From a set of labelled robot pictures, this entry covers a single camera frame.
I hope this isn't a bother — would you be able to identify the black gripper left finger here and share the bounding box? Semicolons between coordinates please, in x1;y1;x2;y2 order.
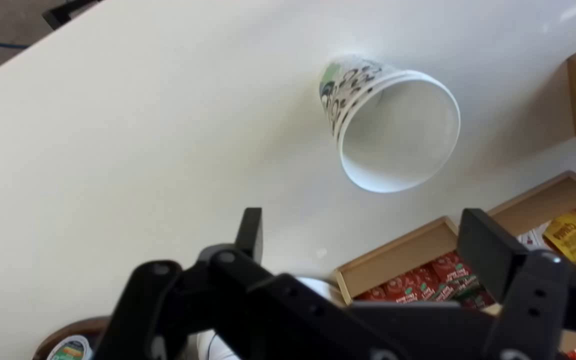
90;206;345;360

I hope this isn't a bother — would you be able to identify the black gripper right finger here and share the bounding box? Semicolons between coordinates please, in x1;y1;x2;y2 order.
458;208;576;360

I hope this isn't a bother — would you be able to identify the wooden condiment organizer rack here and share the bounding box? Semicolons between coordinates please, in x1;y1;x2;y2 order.
333;34;576;360

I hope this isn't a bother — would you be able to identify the wire coffee pod carousel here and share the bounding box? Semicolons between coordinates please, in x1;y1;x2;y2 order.
32;316;111;360

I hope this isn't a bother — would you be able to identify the round white cup tray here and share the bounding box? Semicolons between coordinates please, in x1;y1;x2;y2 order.
187;276;343;360

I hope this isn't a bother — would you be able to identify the patterned paper cup from cabinet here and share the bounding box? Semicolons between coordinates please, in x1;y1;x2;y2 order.
338;69;462;194

